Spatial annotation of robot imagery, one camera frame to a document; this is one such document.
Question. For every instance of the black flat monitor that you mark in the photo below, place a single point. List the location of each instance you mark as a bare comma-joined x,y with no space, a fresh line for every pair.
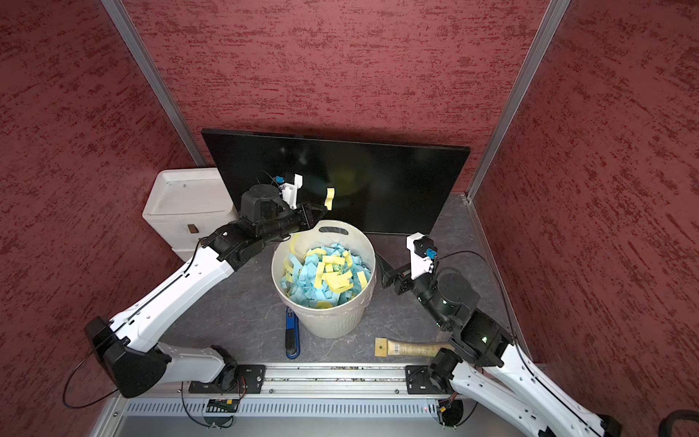
378,188

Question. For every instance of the right aluminium corner post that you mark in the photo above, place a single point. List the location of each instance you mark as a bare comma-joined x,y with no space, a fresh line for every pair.
543,38

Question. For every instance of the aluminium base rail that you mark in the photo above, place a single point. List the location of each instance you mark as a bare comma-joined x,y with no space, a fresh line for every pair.
323,399

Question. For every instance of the yellow sticky note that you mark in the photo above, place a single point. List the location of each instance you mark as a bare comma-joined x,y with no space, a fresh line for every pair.
328,203

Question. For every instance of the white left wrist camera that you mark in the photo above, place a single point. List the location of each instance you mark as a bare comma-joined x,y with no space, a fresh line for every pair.
289,186

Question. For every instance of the pile of discarded sticky notes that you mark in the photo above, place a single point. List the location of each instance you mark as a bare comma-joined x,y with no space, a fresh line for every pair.
323,277

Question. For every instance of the blue black utility knife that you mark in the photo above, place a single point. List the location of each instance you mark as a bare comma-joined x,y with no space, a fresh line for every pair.
292,334

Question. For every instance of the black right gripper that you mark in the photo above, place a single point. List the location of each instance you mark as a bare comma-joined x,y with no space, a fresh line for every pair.
388,273

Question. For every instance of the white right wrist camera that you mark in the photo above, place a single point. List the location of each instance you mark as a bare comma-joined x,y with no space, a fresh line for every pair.
423,254

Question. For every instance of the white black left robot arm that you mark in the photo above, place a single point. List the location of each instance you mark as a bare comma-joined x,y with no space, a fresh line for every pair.
128,346

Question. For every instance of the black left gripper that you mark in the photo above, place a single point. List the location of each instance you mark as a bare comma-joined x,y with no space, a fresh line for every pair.
308,221

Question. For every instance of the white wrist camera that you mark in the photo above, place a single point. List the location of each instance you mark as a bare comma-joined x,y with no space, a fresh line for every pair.
289,186
423,254

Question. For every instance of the aluminium corner post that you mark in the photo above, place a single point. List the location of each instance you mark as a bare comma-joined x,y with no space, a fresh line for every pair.
121,19
543,38

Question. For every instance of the wooden handle brush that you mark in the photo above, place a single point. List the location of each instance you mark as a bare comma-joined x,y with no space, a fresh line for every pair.
384,347

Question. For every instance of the white plastic drawer box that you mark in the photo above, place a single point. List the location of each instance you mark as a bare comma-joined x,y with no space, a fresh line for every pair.
186,205

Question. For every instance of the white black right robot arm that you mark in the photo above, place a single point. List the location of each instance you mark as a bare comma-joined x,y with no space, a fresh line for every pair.
485,363

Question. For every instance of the left aluminium corner post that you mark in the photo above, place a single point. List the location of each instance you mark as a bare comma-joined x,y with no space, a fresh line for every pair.
121,19

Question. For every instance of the beige plastic waste bin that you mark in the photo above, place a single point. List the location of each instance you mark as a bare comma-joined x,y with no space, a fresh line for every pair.
336,322

